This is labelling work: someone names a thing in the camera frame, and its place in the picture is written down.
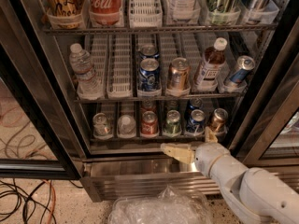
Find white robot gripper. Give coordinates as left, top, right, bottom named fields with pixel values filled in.
left=161, top=127, right=230, bottom=177

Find blue pepsi can front bottom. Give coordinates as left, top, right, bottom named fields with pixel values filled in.
left=185, top=109, right=206, bottom=134

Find blue pepsi can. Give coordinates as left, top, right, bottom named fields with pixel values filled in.
left=138, top=44, right=160, bottom=60
left=185, top=109, right=206, bottom=134
left=139, top=58, right=160, bottom=91
left=186, top=98, right=203, bottom=116

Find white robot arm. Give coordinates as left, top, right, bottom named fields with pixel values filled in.
left=161, top=140, right=299, bottom=224

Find green can front bottom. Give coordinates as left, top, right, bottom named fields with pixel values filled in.
left=164, top=110, right=181, bottom=135

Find copper can bottom shelf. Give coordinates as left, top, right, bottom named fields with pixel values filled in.
left=207, top=108, right=228, bottom=132

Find copper can shelf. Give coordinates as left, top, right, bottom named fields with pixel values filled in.
left=207, top=108, right=228, bottom=132
left=167, top=57, right=191, bottom=91

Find blue pepsi can rear bottom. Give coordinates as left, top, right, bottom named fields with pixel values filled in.
left=186, top=98, right=203, bottom=116

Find green can rear bottom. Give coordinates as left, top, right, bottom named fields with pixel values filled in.
left=164, top=100, right=179, bottom=112

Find red coke can front bottom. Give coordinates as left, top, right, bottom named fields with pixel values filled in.
left=141, top=111, right=158, bottom=134

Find red coke can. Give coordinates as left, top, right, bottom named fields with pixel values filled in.
left=141, top=111, right=158, bottom=134
left=141, top=100, right=156, bottom=113

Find red coke can rear bottom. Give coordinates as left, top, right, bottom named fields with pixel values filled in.
left=141, top=100, right=156, bottom=113

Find glass fridge door right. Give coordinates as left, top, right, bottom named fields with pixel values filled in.
left=224, top=15, right=299, bottom=172

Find glass fridge door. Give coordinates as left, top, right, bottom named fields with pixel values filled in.
left=0, top=0, right=88, bottom=180
left=224, top=15, right=299, bottom=172

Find copper can middle shelf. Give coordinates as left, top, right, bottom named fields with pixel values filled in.
left=167, top=57, right=191, bottom=91

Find blue pepsi can front middle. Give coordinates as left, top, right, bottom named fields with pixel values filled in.
left=139, top=58, right=160, bottom=91

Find brown tea bottle middle shelf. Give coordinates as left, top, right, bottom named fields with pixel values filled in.
left=193, top=37, right=227, bottom=91

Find blue silver slim can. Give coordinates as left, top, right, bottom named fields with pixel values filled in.
left=224, top=55, right=255, bottom=87

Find steel fridge base panel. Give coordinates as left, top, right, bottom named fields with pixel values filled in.
left=78, top=152, right=299, bottom=203

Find silver can bottom shelf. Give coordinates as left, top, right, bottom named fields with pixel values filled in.
left=93, top=113, right=111, bottom=136

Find blue pepsi can rear middle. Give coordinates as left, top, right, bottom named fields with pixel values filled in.
left=138, top=44, right=160, bottom=60

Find clear water bottle middle shelf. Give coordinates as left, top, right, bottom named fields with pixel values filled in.
left=69, top=43, right=100, bottom=100

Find white labelled bottle top shelf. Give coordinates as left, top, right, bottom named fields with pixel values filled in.
left=169, top=0, right=195, bottom=21

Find green can top shelf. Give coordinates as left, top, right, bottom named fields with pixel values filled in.
left=206, top=0, right=240, bottom=25

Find glass fridge door left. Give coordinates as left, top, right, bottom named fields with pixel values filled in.
left=0, top=0, right=88, bottom=180

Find yellow can top shelf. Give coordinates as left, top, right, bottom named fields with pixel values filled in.
left=48, top=0, right=84, bottom=29

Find clear plastic bag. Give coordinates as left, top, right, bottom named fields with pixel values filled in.
left=108, top=186, right=212, bottom=224

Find red coca-cola bottle top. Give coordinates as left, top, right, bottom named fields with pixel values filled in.
left=90, top=0, right=121, bottom=25

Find orange cable on floor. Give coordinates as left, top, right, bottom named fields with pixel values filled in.
left=41, top=179, right=57, bottom=224

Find black cables on floor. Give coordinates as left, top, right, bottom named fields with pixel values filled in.
left=0, top=179, right=83, bottom=224

